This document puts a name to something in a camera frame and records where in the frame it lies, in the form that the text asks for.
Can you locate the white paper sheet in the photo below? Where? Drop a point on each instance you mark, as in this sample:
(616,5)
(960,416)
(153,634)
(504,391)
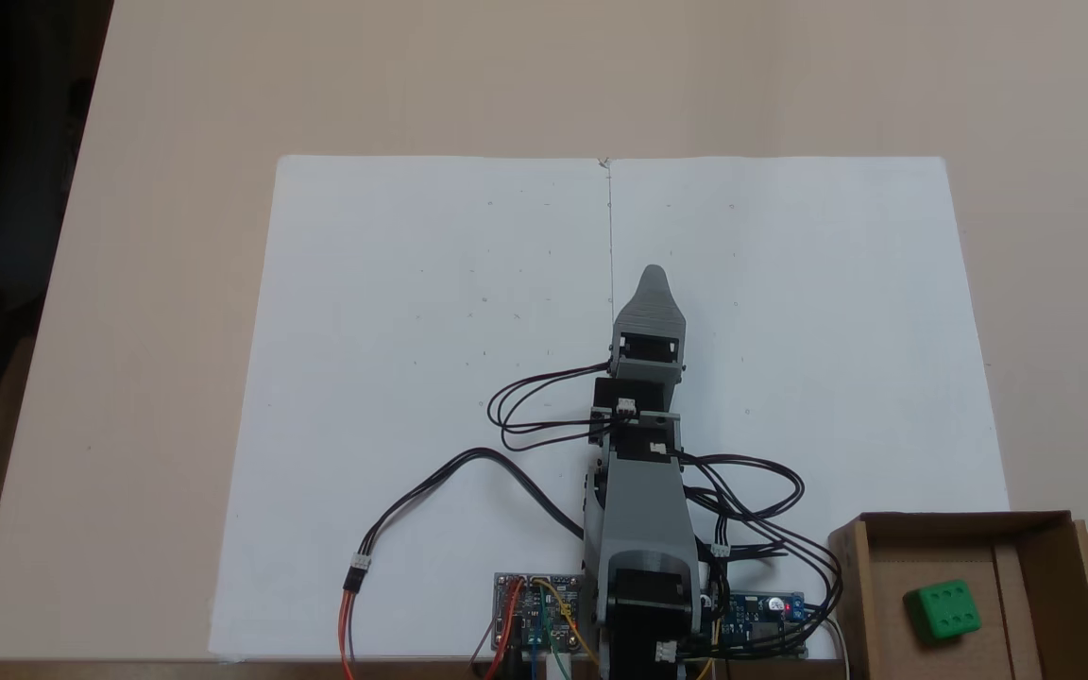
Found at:
(431,331)
(790,302)

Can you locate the green dice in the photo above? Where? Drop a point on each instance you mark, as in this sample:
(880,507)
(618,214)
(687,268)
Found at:
(943,612)

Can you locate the brown cardboard box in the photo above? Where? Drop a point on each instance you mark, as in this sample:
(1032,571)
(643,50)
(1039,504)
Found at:
(1035,604)

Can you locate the blue circuit board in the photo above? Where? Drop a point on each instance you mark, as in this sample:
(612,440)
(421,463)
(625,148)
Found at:
(761,614)

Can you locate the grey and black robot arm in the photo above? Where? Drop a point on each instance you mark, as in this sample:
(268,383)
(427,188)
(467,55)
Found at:
(643,510)

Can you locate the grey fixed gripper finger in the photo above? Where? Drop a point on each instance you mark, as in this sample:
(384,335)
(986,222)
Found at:
(653,302)

